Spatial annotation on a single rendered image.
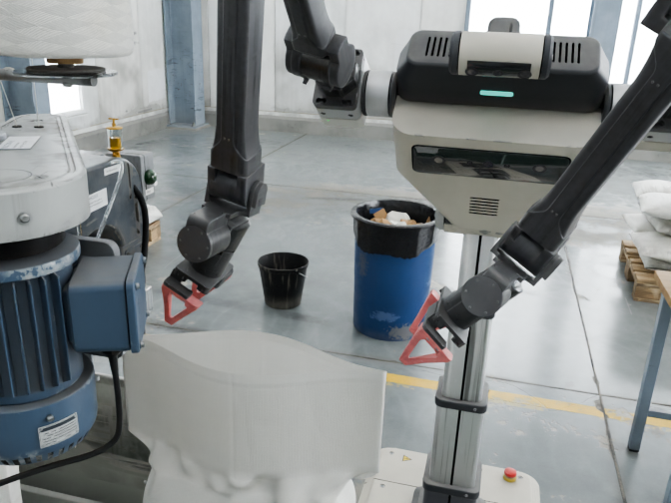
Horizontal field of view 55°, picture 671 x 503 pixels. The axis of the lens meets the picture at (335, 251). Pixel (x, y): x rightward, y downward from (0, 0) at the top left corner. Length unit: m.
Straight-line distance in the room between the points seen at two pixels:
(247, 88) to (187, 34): 8.79
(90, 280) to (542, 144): 0.82
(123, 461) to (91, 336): 1.07
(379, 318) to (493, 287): 2.49
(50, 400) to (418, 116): 0.82
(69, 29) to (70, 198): 0.19
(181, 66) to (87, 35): 8.96
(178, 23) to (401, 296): 7.08
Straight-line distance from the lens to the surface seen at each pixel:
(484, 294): 0.89
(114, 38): 0.82
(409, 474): 2.13
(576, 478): 2.70
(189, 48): 9.68
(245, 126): 0.93
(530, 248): 0.94
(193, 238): 0.95
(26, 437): 0.82
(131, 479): 1.84
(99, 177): 1.15
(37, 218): 0.71
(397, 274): 3.24
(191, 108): 9.76
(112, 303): 0.75
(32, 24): 0.81
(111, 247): 0.84
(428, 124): 1.26
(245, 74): 0.89
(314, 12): 1.05
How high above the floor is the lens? 1.58
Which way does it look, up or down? 20 degrees down
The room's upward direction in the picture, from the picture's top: 2 degrees clockwise
